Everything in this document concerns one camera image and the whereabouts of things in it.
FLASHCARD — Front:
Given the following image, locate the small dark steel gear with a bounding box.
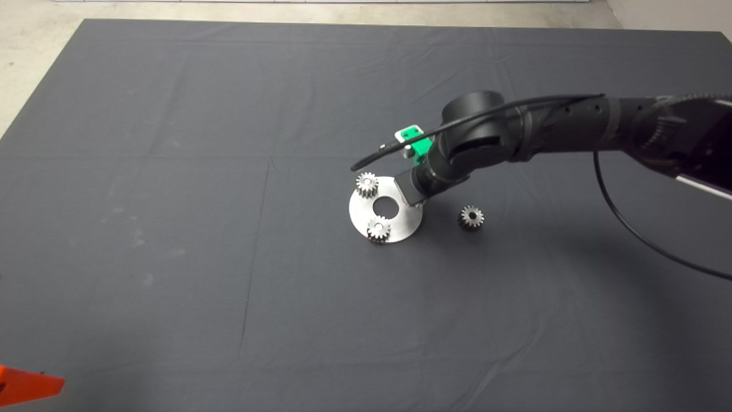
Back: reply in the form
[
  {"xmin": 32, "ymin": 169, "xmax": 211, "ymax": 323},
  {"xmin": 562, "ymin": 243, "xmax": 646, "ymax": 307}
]
[{"xmin": 458, "ymin": 205, "xmax": 485, "ymax": 231}]

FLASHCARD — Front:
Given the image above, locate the dark grey table cloth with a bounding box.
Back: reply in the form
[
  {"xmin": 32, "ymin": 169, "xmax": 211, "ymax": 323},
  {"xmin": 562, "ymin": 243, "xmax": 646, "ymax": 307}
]
[{"xmin": 0, "ymin": 19, "xmax": 732, "ymax": 412}]

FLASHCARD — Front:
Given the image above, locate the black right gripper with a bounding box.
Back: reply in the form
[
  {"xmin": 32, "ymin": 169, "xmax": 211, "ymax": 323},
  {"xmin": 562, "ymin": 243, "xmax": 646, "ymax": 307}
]
[{"xmin": 396, "ymin": 168, "xmax": 470, "ymax": 208}]

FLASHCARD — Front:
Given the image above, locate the round metal plate with hole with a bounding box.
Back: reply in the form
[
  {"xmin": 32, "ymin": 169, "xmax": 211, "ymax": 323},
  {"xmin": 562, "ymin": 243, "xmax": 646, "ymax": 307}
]
[{"xmin": 348, "ymin": 176, "xmax": 424, "ymax": 244}]

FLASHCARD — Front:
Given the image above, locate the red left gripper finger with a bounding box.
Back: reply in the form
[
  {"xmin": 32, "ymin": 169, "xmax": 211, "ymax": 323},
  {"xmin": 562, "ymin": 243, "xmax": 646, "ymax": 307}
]
[{"xmin": 0, "ymin": 365, "xmax": 65, "ymax": 408}]

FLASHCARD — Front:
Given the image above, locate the bright green camera mount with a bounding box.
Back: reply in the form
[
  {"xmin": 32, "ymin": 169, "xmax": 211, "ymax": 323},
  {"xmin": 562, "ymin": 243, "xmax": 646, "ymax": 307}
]
[{"xmin": 396, "ymin": 124, "xmax": 431, "ymax": 164}]

